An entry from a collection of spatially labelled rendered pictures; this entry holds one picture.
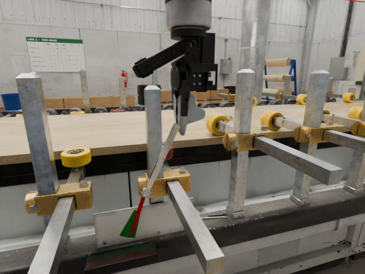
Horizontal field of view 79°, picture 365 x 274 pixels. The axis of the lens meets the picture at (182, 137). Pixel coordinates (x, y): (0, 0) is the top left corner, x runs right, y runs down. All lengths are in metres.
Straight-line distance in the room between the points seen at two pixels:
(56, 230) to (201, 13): 0.47
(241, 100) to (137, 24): 7.45
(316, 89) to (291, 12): 10.50
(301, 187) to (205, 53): 0.56
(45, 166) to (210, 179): 0.58
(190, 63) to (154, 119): 0.16
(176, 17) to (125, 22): 7.44
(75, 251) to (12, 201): 0.30
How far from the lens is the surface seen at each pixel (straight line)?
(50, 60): 7.70
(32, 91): 0.54
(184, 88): 0.44
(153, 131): 0.54
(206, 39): 0.48
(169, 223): 0.66
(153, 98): 0.53
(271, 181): 1.07
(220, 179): 0.93
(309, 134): 0.78
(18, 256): 0.73
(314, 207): 0.90
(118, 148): 0.77
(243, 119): 0.63
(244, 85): 0.61
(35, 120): 0.55
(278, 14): 10.79
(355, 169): 1.03
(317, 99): 0.78
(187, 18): 0.45
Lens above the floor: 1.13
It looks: 16 degrees down
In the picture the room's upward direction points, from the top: straight up
